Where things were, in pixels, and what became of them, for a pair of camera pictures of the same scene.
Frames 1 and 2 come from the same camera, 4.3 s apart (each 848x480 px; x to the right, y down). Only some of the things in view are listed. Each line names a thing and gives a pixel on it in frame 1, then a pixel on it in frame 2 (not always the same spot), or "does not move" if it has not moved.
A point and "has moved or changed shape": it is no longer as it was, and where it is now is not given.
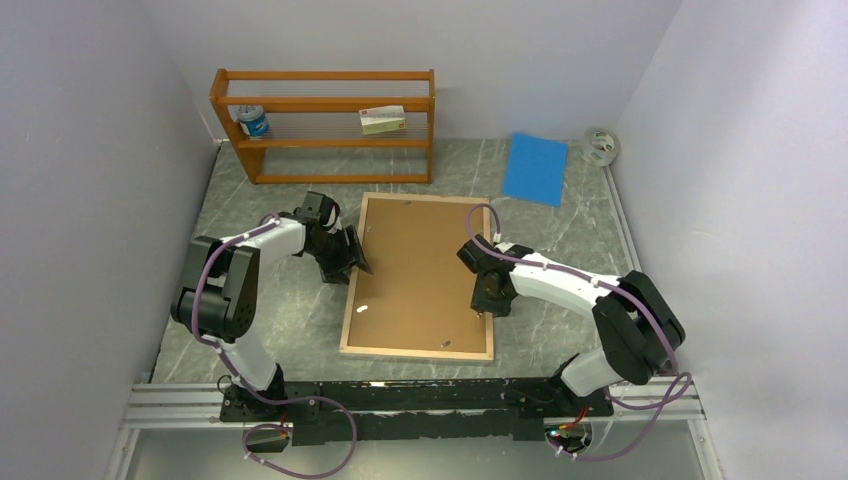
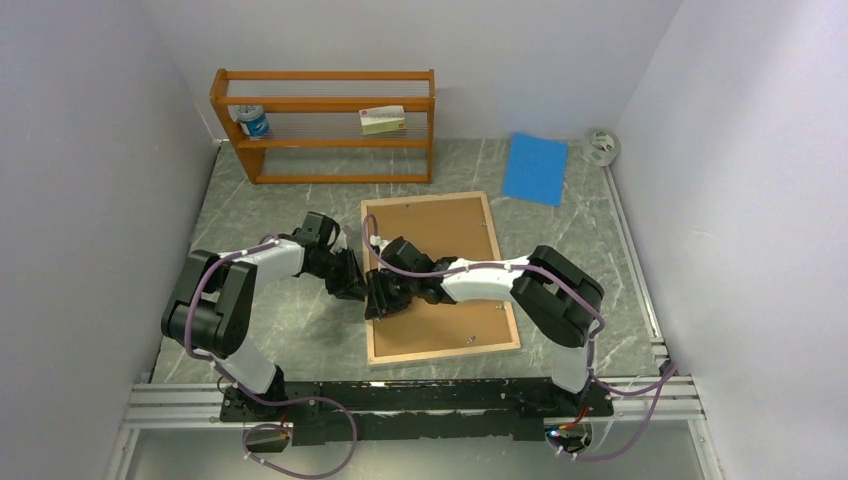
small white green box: x=382 y=119 does not move
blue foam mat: x=535 y=169 does not move
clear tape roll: x=601 y=147 does not move
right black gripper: x=481 y=302 to x=378 y=303
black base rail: x=409 y=412 does not move
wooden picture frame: x=417 y=300 has moved or changed shape
